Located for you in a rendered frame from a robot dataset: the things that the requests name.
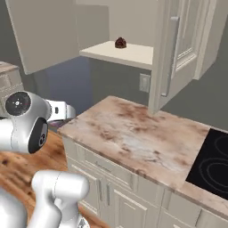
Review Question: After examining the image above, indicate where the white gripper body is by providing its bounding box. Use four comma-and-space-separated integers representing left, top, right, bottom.
58, 101, 77, 121

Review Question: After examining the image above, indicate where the beige distant cabinet run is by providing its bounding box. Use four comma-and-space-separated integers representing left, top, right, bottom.
0, 61, 25, 118

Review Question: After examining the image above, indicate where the beige plain cabinet door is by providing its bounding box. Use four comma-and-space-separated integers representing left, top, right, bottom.
4, 0, 81, 76

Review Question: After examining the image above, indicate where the dark red jam jar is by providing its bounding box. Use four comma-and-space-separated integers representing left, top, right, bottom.
114, 37, 127, 49

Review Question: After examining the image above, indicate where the beige base cabinet door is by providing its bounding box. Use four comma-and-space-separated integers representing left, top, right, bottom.
110, 186, 163, 228
67, 159, 103, 216

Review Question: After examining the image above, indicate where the beige panelled cabinet door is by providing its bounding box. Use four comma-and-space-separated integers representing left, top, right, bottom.
148, 0, 218, 117

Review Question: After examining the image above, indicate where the narrow beige drawer front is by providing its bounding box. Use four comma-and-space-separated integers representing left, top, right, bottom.
62, 136, 87, 164

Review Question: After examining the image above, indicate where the wide beige drawer front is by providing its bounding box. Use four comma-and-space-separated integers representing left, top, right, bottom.
84, 147, 135, 191

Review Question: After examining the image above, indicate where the black hob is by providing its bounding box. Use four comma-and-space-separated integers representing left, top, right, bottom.
184, 127, 228, 201

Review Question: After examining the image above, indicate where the silver drawer handle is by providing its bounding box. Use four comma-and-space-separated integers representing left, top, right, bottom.
94, 159, 114, 174

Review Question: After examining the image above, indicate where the beige open wall cabinet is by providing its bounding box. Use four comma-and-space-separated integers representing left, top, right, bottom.
75, 0, 159, 71

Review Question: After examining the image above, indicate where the beige wall switch plate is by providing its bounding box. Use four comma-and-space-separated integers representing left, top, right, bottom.
139, 72, 151, 94

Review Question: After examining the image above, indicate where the silver base door handle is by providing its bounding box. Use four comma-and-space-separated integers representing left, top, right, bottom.
105, 183, 111, 208
98, 177, 104, 203

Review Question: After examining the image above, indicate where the long silver door handle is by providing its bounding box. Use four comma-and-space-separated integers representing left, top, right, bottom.
160, 16, 181, 98

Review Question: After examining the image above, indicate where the beige neighbouring wall cabinet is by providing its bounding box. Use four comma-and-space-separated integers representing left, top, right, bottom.
193, 0, 228, 81

